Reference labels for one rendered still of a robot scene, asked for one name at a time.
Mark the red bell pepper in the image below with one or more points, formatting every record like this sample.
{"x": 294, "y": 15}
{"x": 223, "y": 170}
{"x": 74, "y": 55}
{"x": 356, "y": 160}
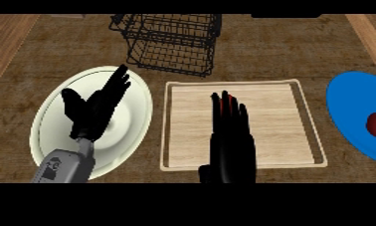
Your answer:
{"x": 221, "y": 104}

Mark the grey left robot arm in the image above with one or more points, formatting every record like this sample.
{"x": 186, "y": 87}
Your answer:
{"x": 67, "y": 165}

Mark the pale wooden tray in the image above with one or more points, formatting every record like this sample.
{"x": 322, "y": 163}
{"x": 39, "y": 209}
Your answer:
{"x": 275, "y": 117}

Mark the white round plate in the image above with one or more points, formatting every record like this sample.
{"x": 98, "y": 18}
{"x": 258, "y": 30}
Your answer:
{"x": 127, "y": 117}

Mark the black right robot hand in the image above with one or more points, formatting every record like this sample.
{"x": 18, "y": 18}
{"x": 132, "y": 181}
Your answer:
{"x": 232, "y": 150}

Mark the dark red fruit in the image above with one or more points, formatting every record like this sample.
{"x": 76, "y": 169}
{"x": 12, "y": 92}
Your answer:
{"x": 372, "y": 124}

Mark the blue round plate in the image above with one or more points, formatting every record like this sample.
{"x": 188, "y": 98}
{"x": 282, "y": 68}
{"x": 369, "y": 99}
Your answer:
{"x": 350, "y": 110}

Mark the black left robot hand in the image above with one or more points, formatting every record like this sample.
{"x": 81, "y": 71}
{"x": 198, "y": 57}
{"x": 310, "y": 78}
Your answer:
{"x": 95, "y": 110}

